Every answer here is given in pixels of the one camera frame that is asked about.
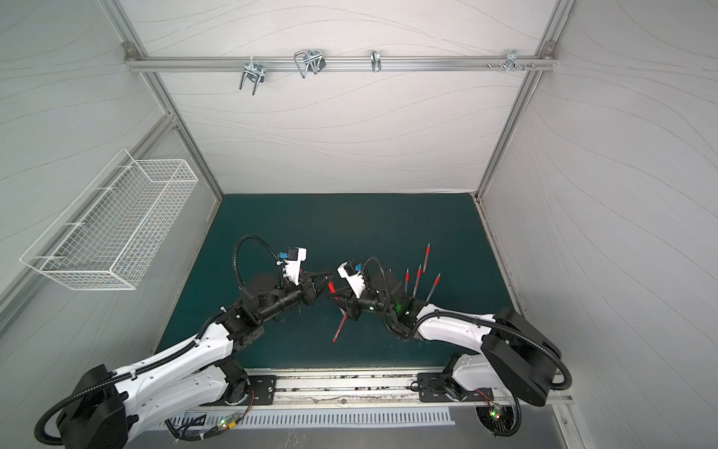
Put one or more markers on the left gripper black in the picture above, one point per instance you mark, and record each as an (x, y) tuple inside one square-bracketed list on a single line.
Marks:
[(308, 289)]

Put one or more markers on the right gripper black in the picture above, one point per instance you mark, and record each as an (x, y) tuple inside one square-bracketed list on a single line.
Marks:
[(352, 304)]

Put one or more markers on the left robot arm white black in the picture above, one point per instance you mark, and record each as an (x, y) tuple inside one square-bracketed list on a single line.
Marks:
[(109, 408)]

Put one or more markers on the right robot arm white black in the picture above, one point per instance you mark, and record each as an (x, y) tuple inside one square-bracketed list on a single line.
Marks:
[(497, 351)]

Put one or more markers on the green table mat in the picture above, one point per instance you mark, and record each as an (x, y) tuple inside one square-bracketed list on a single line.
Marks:
[(393, 229)]

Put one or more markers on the metal U-bolt clamp middle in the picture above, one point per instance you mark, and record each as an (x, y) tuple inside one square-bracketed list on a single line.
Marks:
[(309, 61)]

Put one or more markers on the metal u-bolt clamp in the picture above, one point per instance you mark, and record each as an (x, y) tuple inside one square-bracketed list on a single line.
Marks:
[(253, 74), (309, 61)]

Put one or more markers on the metal U-bolt clamp left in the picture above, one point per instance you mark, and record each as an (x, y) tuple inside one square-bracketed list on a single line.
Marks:
[(253, 74)]

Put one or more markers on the metal bolt clamp right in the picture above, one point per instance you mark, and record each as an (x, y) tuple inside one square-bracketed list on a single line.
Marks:
[(511, 63)]

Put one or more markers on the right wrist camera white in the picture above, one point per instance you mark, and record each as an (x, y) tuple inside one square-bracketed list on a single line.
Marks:
[(351, 272)]

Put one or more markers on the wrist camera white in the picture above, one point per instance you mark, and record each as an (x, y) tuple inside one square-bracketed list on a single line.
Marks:
[(351, 272), (290, 262)]

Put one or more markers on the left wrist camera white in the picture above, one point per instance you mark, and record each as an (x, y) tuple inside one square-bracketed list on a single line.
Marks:
[(290, 262)]

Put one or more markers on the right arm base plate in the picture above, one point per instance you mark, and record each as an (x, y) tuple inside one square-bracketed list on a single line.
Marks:
[(439, 387)]

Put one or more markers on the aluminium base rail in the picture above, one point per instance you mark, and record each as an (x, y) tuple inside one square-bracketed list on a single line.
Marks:
[(296, 389)]

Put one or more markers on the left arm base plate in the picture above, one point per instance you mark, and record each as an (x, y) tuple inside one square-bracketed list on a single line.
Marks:
[(258, 389)]

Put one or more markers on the white slotted cable duct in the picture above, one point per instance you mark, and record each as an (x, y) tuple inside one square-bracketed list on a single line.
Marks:
[(402, 417)]

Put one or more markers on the small metal bracket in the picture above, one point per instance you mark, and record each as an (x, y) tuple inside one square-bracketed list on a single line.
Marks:
[(375, 61)]

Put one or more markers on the white wire basket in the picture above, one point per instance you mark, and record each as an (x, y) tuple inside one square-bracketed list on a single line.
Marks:
[(106, 239)]

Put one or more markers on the aluminium crossbar rail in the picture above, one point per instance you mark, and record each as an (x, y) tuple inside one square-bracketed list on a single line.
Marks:
[(334, 64)]

